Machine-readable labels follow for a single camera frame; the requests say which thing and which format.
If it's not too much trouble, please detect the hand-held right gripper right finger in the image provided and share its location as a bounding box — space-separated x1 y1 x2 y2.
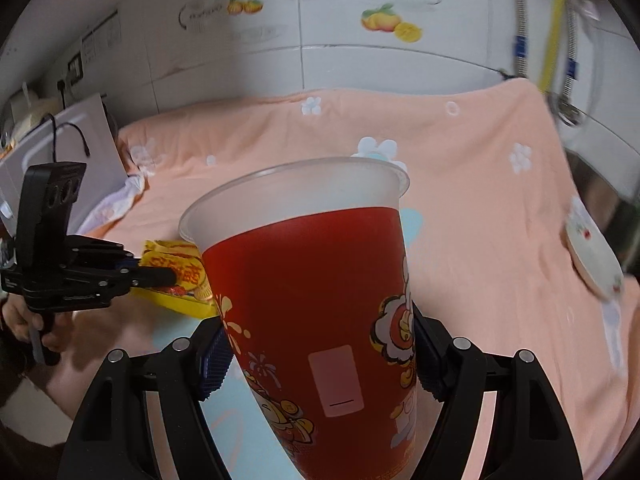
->
412 310 585 480

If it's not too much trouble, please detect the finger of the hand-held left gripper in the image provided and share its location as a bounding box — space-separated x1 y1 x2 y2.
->
105 266 179 306
65 235 143 273

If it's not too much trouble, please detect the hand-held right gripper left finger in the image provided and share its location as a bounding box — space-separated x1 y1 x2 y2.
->
57 316 236 480

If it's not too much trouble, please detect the yellow snack packet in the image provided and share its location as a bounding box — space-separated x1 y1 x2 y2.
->
132 240 221 320

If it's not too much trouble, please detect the person's left hand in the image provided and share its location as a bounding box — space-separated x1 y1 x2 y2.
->
0 295 69 353

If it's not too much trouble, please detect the white plastic bag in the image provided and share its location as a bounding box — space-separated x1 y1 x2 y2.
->
77 172 151 233

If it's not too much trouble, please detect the white paper bag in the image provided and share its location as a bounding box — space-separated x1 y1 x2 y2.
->
0 94 128 221

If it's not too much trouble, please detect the cream kitchen appliance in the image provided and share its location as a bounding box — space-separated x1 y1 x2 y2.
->
0 87 58 156

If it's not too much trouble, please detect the peach flower print blanket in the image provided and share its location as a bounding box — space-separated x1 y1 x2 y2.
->
45 77 632 480

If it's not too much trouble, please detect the small ceramic dish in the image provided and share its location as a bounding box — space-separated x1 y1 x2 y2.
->
564 200 626 303

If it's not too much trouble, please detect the stainless steel pot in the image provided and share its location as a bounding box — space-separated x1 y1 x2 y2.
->
567 147 640 271

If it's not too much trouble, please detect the white wall label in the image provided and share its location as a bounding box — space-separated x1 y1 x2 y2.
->
80 10 123 66

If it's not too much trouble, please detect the braided metal hose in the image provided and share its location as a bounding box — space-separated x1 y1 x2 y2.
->
511 0 531 78
552 0 583 126

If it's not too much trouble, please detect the yellow gas hose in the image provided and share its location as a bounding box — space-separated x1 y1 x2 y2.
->
539 0 571 93

